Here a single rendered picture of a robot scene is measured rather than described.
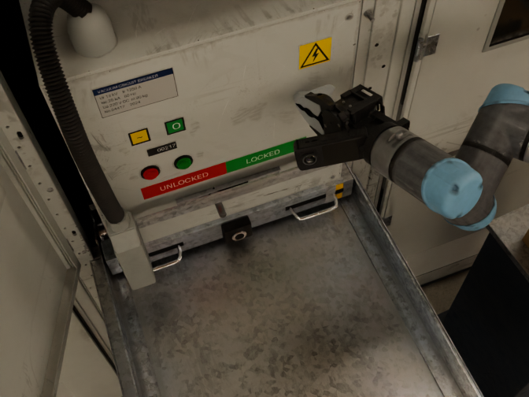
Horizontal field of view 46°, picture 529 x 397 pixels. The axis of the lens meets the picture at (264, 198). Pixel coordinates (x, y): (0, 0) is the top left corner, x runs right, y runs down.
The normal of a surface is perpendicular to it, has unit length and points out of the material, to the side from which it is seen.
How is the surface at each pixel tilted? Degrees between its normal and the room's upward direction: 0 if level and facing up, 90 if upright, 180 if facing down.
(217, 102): 90
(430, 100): 90
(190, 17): 0
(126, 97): 90
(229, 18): 0
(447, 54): 90
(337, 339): 0
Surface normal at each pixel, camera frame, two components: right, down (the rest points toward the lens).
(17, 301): 1.00, -0.01
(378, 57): 0.35, 0.77
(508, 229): -0.03, -0.56
